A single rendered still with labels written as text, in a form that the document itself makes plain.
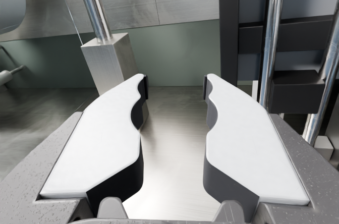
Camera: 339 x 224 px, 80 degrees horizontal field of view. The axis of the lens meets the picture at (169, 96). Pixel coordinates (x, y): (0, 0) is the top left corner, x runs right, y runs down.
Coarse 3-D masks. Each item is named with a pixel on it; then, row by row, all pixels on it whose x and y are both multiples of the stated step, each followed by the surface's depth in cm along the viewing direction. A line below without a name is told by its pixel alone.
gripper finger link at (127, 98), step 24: (120, 96) 10; (144, 96) 12; (96, 120) 8; (120, 120) 8; (72, 144) 7; (96, 144) 7; (120, 144) 7; (72, 168) 6; (96, 168) 6; (120, 168) 6; (48, 192) 6; (72, 192) 6; (96, 192) 6; (120, 192) 7; (96, 216) 6
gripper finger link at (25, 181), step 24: (72, 120) 8; (48, 144) 7; (24, 168) 6; (48, 168) 6; (0, 192) 6; (24, 192) 6; (0, 216) 5; (24, 216) 5; (48, 216) 5; (72, 216) 5
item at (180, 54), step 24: (168, 24) 68; (192, 24) 66; (216, 24) 64; (144, 48) 75; (168, 48) 72; (192, 48) 70; (216, 48) 68; (144, 72) 80; (168, 72) 78; (192, 72) 75; (216, 72) 73
